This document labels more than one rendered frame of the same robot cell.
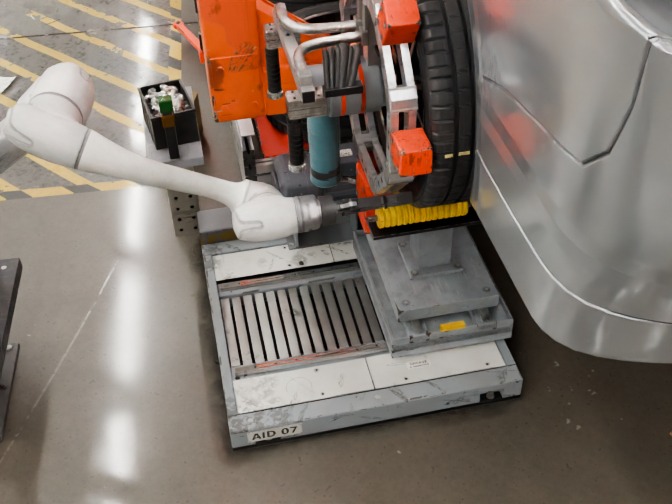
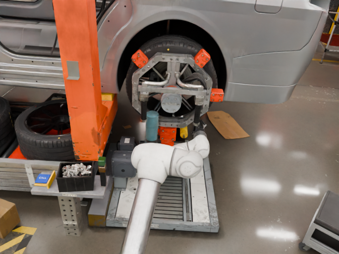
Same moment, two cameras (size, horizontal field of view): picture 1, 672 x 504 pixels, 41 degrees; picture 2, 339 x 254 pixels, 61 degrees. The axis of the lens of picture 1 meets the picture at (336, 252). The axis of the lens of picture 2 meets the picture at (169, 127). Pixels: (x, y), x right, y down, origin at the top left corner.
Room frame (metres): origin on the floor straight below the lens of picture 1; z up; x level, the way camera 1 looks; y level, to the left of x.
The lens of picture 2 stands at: (1.70, 1.67, 1.73)
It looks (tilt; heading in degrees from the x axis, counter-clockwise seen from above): 33 degrees down; 279
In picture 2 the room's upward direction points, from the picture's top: 5 degrees clockwise
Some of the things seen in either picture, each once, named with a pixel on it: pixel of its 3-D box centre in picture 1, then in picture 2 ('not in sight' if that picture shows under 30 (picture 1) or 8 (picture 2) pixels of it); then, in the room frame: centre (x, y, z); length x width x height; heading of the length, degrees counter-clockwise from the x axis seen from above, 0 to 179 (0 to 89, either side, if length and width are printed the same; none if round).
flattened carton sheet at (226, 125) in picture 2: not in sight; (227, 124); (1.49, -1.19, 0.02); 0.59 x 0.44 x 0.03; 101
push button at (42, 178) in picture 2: not in sight; (43, 179); (2.63, 0.55, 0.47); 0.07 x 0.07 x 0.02; 11
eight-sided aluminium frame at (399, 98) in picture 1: (375, 83); (171, 92); (1.99, -0.11, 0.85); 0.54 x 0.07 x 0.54; 11
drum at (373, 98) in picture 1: (347, 86); (171, 97); (1.98, -0.04, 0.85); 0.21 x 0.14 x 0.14; 101
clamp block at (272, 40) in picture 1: (282, 34); (144, 93); (2.12, 0.12, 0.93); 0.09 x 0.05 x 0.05; 101
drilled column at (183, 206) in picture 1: (180, 177); (71, 209); (2.50, 0.52, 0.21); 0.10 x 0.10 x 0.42; 11
